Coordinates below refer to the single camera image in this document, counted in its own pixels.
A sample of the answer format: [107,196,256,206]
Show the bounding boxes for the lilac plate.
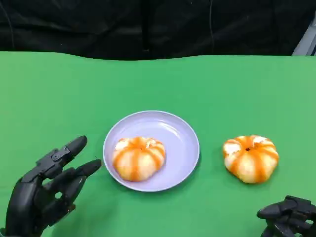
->
[102,110,200,193]

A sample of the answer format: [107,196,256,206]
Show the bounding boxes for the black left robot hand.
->
[4,135,102,237]

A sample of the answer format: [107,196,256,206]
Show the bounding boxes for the green table cloth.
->
[0,51,316,237]

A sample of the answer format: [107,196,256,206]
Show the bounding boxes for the orange and white toy bread roll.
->
[223,134,280,185]
[112,137,166,183]

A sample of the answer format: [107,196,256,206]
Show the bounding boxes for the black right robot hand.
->
[256,195,316,237]

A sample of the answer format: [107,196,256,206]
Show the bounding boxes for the black backdrop cloth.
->
[0,0,316,61]

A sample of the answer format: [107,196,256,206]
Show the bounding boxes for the grey metal frame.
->
[292,19,316,56]

